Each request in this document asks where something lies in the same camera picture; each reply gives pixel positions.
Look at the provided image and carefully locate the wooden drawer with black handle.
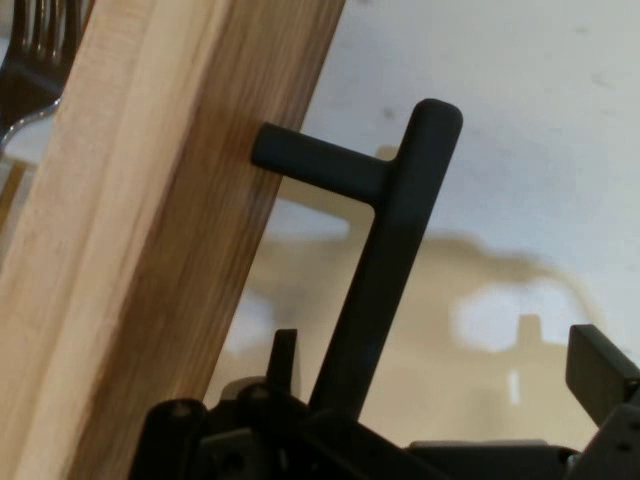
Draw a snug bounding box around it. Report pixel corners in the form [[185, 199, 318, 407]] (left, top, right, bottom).
[[0, 0, 464, 480]]

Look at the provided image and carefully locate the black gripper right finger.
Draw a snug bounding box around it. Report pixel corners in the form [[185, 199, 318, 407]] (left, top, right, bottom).
[[564, 323, 640, 480]]

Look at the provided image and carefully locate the dark fork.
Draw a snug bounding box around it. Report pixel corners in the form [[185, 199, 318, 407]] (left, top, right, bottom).
[[0, 0, 96, 152]]

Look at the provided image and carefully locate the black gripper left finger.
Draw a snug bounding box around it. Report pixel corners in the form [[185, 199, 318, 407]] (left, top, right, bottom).
[[128, 327, 402, 480]]

